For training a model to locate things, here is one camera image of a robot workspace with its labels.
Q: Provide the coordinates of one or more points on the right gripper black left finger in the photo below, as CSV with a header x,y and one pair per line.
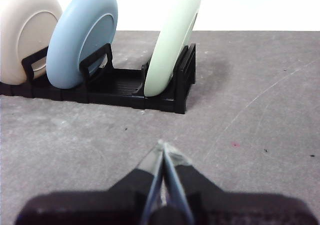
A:
x,y
120,200

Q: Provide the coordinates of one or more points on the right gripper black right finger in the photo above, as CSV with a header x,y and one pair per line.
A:
x,y
212,205

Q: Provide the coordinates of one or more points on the cream yellow round plate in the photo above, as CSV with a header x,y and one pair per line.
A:
x,y
15,22

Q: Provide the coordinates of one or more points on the black plastic plate rack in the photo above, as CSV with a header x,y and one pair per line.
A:
x,y
120,85

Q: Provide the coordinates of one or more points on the blue round plate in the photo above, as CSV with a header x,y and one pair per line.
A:
x,y
67,47

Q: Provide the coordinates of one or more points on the green round plate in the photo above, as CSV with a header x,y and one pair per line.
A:
x,y
172,35

